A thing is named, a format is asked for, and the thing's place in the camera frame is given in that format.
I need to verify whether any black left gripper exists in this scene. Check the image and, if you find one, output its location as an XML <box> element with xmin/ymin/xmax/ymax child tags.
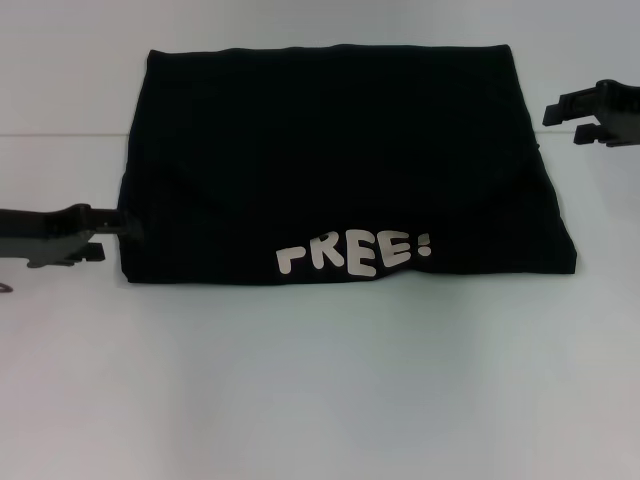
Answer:
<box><xmin>0</xmin><ymin>203</ymin><xmax>144</xmax><ymax>269</ymax></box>

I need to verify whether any black t-shirt with white print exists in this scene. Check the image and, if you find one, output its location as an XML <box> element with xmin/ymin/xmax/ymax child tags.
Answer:
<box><xmin>117</xmin><ymin>44</ymin><xmax>579</xmax><ymax>291</ymax></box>

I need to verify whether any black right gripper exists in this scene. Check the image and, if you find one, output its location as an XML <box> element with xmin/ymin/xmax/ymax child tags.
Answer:
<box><xmin>542</xmin><ymin>78</ymin><xmax>640</xmax><ymax>149</ymax></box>

